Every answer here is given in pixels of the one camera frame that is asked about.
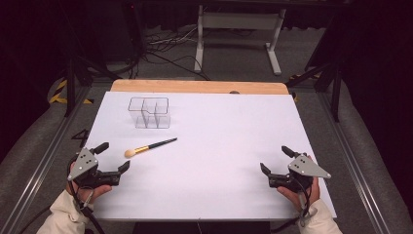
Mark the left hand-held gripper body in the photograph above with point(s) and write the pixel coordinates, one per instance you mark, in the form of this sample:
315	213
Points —
82	164

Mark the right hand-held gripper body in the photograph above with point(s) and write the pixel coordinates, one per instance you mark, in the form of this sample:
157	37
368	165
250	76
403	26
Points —
305	168

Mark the person's left hand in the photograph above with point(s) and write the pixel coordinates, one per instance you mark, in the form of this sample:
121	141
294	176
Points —
87	193

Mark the person's right hand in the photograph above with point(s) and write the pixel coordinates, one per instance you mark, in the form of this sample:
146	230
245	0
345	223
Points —
297	197

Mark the white table mat sheet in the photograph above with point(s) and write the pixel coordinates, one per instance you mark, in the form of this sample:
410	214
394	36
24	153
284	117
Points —
211	169

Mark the clear acrylic organizer box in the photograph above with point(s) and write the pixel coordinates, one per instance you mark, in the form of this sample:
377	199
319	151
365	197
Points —
150	112

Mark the yellow black floor tape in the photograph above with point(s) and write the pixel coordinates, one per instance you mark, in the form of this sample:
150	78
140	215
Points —
60	94

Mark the black tripod stand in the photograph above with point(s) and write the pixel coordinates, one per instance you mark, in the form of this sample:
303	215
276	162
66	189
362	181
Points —
73	74
329	76

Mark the aluminium floor rail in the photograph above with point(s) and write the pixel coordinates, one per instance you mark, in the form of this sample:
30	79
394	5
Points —
42	169
358	172

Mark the white metal stand frame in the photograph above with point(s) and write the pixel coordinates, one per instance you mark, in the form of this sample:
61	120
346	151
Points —
238	21

